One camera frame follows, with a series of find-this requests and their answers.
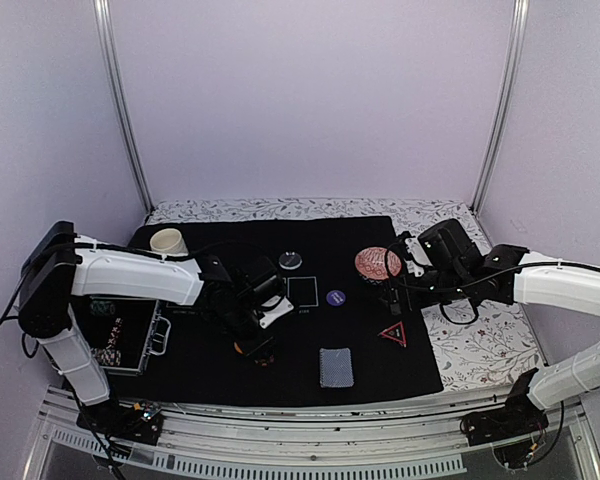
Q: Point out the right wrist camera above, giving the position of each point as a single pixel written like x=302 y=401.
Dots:
x=413 y=254

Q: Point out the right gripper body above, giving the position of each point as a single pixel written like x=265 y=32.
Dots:
x=449 y=286

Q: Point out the lower poker chip row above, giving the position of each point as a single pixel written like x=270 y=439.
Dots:
x=110 y=358

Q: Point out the aluminium poker chip case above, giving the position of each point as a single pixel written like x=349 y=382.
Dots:
x=138 y=330

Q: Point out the poker chip row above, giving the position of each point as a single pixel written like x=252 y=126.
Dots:
x=102 y=308
x=110 y=358

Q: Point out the triangular all in button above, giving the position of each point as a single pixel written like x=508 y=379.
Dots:
x=395 y=333

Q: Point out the right aluminium frame post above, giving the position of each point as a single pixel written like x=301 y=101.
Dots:
x=511 y=65

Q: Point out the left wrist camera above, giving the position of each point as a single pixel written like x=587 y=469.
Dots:
x=273 y=309

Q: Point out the upper poker chip row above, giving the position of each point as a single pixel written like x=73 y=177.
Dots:
x=102 y=308

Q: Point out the black round dealer button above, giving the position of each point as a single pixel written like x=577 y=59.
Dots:
x=290 y=260

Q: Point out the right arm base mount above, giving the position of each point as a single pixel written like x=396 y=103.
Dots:
x=518 y=416

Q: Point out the cream ceramic mug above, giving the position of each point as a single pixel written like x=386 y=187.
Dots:
x=168 y=241

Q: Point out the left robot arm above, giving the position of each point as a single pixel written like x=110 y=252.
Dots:
x=65 y=265

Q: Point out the purple small blind button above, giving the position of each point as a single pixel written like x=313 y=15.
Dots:
x=336 y=298

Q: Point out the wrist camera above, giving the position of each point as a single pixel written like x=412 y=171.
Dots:
x=273 y=309
x=413 y=254

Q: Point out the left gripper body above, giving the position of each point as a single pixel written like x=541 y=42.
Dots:
x=237 y=323

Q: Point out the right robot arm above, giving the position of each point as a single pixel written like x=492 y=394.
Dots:
x=511 y=274

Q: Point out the blue playing card deck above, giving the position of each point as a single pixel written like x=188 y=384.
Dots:
x=336 y=370

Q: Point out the red patterned bowl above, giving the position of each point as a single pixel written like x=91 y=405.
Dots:
x=376 y=264

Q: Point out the floral patterned tablecloth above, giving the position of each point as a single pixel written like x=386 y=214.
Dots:
x=491 y=352

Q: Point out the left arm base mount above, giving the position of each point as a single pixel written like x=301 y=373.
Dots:
x=140 y=423

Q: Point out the aluminium frame post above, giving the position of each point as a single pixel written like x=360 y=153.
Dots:
x=511 y=65
x=105 y=32

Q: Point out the left aluminium frame post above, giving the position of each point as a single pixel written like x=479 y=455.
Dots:
x=105 y=32

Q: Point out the black poker felt mat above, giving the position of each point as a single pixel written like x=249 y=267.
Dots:
x=201 y=365

